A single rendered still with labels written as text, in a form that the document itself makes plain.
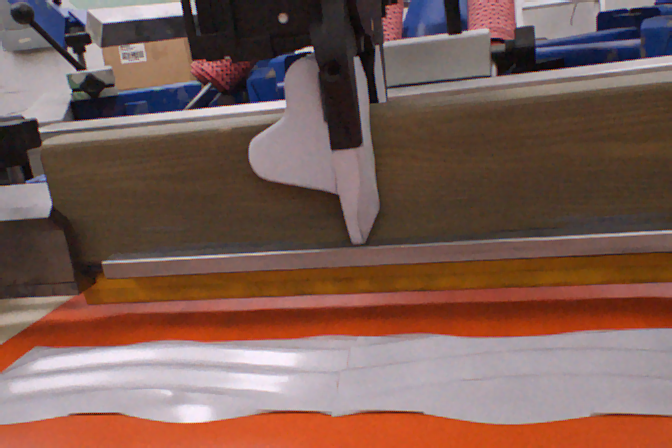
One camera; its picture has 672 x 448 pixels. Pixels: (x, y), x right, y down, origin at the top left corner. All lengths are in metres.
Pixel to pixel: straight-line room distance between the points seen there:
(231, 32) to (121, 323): 0.18
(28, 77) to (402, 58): 4.90
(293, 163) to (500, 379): 0.14
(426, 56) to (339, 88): 0.31
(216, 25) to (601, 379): 0.23
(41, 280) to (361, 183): 0.19
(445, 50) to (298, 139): 0.30
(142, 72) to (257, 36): 4.19
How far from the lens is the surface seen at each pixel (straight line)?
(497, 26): 0.81
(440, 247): 0.35
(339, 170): 0.34
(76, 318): 0.46
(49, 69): 5.36
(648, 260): 0.39
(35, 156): 0.71
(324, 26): 0.32
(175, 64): 4.47
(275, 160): 0.35
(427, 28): 1.13
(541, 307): 0.38
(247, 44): 0.35
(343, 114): 0.33
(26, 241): 0.43
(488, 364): 0.31
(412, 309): 0.38
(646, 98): 0.36
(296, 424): 0.30
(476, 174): 0.36
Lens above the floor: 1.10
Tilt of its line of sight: 16 degrees down
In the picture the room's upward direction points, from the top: 8 degrees counter-clockwise
